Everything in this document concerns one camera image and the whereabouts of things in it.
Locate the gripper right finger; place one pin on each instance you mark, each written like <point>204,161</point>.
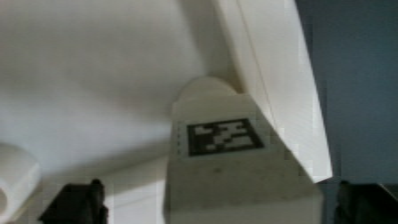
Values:
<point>366,204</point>

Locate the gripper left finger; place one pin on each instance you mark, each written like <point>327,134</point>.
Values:
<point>76,207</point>

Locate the white leg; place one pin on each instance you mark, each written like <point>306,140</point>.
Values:
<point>236,182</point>

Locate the white square table top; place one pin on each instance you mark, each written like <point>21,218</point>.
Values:
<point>98,58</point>

